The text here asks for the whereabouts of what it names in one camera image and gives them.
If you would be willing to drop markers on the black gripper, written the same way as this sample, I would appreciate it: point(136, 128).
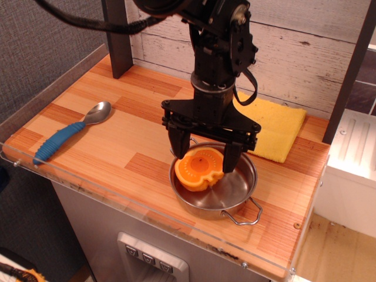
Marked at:
point(211, 115)

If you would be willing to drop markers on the orange toy orange half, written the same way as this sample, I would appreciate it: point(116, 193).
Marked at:
point(200, 168)

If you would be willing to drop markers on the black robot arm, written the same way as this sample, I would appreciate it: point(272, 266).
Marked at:
point(223, 50)

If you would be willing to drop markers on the stainless steel pot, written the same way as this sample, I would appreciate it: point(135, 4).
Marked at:
point(217, 191)

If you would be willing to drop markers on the yellow folded cloth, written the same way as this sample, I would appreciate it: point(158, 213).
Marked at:
point(280, 126)

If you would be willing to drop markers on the grey toy fridge cabinet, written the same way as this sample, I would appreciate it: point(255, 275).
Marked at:
point(96, 226)

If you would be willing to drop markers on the silver dispenser panel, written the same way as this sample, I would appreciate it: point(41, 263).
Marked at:
point(145, 262)

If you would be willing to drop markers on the white toy sink unit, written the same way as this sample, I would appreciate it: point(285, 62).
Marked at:
point(347, 190)

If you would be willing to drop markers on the clear acrylic front guard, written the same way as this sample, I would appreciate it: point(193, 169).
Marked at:
point(244, 228)

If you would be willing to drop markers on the orange object bottom left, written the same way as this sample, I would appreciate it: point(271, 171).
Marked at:
point(29, 276)

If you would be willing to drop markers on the spoon with blue handle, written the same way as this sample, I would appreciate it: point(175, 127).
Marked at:
point(98, 114)

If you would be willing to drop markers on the dark grey left post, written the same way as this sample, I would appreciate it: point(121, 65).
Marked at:
point(114, 11)

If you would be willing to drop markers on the dark grey post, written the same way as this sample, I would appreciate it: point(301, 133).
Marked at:
point(114, 11)
point(357, 58)

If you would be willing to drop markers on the dark grey right post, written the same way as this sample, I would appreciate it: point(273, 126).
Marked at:
point(357, 58)

